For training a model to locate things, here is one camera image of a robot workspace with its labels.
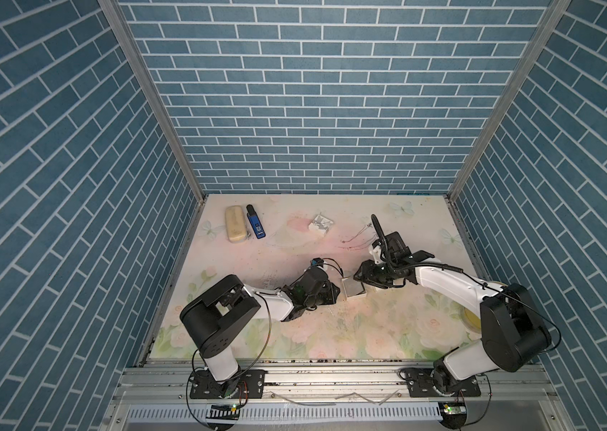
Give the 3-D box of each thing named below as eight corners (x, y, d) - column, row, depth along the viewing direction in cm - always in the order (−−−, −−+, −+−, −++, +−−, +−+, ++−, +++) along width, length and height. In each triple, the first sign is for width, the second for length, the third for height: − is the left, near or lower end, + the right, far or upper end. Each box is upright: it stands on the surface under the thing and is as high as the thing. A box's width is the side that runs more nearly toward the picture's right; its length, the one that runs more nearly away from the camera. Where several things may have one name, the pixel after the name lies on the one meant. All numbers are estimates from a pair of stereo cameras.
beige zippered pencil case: (229, 245, 105) (227, 240, 103) (226, 212, 117) (224, 207, 114) (248, 241, 107) (246, 236, 104) (243, 208, 118) (241, 203, 116)
